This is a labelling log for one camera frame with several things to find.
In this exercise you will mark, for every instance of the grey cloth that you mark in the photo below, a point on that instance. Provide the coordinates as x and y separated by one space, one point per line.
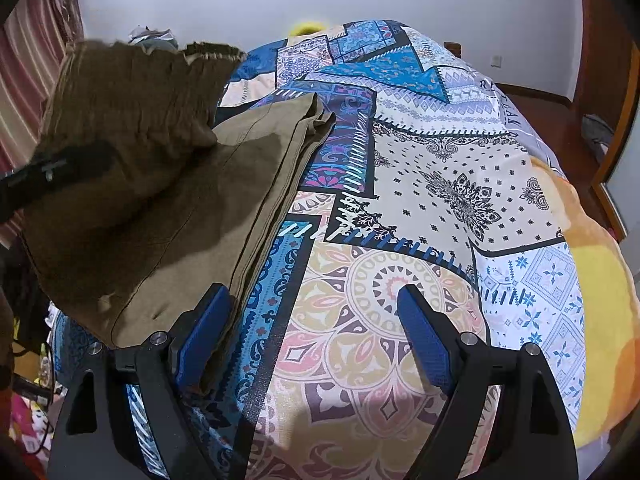
597 129

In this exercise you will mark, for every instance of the khaki pants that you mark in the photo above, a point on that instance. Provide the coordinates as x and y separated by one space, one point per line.
200 185

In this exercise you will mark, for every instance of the yellow plush blanket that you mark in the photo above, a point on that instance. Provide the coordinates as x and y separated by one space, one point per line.
605 280

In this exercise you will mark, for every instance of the wooden wardrobe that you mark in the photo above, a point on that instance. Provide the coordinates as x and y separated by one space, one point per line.
612 160

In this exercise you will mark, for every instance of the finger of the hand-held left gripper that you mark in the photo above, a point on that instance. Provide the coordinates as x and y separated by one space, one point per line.
65 167

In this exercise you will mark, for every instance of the white wall socket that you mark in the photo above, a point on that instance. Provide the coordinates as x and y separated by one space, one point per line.
495 61

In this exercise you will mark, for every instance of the brown wooden door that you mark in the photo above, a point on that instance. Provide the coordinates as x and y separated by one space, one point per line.
605 35

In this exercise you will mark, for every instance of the pink floral cloth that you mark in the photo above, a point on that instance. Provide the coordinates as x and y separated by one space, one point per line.
25 425

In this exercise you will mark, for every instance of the yellow curved object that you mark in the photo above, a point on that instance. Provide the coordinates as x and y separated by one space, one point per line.
307 28

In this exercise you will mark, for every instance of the blue patchwork blanket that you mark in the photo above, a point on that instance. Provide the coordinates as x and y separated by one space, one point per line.
425 185

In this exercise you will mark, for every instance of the pile of clothes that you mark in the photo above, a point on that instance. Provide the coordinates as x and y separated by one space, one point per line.
152 37

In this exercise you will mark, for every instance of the wooden bed post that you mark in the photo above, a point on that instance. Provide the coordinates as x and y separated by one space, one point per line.
452 50

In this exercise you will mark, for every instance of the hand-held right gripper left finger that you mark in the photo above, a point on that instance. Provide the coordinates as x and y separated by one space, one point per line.
205 340

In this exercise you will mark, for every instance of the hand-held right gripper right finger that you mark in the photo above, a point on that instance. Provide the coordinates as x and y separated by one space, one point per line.
425 335

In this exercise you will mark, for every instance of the striped pink curtain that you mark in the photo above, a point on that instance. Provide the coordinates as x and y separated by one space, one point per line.
30 45

